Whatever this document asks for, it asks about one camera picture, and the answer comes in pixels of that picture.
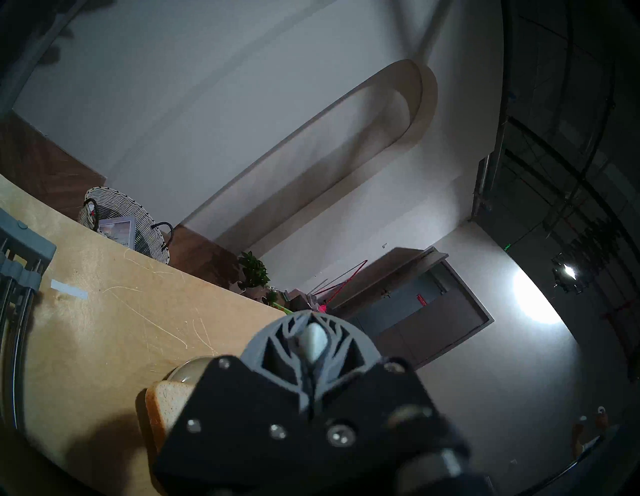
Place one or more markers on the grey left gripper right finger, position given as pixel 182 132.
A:
pixel 370 395

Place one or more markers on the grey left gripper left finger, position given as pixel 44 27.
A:
pixel 240 415

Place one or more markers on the pale green ceramic plate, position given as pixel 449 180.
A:
pixel 192 367

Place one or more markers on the pale blue butter knife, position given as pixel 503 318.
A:
pixel 312 342

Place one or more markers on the white bread slice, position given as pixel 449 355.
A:
pixel 167 405

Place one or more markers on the tiny potted plant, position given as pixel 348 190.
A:
pixel 271 297

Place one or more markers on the small bushy potted plant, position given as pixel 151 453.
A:
pixel 254 272

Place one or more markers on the white wicker basket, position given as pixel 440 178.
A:
pixel 145 227

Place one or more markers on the white tape strip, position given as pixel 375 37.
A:
pixel 69 290

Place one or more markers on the framed picture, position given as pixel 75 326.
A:
pixel 117 231

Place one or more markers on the black studio lamp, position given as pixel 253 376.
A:
pixel 567 274

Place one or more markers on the grey metal dish rack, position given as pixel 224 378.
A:
pixel 20 250

